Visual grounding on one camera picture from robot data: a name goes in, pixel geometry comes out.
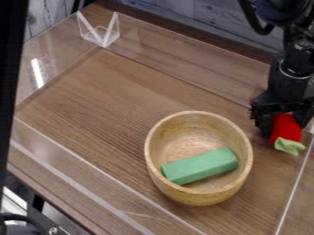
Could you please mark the black metal table frame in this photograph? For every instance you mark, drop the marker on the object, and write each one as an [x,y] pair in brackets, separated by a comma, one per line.
[51,219]

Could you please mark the clear acrylic corner bracket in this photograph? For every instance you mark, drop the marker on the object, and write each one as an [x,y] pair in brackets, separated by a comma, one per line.
[99,35]

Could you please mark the green rectangular block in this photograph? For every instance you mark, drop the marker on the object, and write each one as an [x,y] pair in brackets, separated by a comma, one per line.
[200,166]

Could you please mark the wooden bowl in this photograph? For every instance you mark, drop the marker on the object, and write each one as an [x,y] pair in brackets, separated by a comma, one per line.
[185,134]

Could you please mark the red plush tomato green stem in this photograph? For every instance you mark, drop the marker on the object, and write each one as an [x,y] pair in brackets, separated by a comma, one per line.
[286,134]

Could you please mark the black foreground vertical bar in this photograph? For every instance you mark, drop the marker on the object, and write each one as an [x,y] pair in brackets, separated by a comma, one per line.
[12,24]

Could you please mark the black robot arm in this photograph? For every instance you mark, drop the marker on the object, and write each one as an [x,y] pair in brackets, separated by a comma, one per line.
[292,16]

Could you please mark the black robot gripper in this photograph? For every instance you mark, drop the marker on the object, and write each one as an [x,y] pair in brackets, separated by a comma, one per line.
[286,95]

